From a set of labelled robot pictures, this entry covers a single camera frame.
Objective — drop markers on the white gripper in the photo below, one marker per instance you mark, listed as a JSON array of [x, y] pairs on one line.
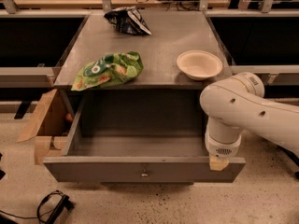
[[222, 147]]

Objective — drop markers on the grey top drawer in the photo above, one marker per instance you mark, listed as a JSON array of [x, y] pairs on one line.
[[145, 136]]

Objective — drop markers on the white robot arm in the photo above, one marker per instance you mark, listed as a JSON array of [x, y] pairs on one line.
[[236, 104]]

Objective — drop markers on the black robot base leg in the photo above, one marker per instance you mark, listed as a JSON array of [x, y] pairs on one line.
[[293, 158]]

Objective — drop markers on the grey drawer cabinet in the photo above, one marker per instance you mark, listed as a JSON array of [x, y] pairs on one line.
[[146, 47]]

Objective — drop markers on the white paper bowl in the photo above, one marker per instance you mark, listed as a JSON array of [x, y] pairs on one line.
[[199, 64]]

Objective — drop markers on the green chip bag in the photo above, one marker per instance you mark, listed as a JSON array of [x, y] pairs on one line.
[[110, 70]]

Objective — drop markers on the dark blue chip bag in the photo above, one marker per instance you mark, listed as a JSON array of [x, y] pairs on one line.
[[128, 20]]

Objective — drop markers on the brown cardboard box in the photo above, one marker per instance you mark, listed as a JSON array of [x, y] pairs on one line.
[[47, 127]]

